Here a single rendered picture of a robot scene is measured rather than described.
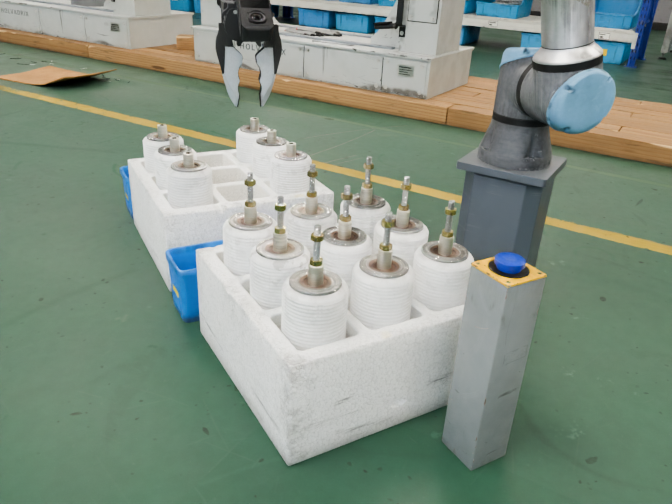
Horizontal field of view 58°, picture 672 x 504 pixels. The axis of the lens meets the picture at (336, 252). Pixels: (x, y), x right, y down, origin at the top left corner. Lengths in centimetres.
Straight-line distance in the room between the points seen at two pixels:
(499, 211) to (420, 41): 179
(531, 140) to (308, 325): 65
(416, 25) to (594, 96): 192
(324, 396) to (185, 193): 60
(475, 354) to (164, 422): 49
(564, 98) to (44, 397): 99
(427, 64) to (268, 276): 211
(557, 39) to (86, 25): 358
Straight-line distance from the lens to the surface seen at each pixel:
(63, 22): 456
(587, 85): 114
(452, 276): 96
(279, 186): 140
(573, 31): 114
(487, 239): 134
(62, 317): 133
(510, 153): 128
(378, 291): 89
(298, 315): 85
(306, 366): 83
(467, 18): 563
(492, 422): 93
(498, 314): 81
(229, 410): 103
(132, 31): 411
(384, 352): 90
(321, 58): 319
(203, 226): 131
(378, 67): 303
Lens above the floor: 68
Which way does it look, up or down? 26 degrees down
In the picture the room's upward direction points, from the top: 3 degrees clockwise
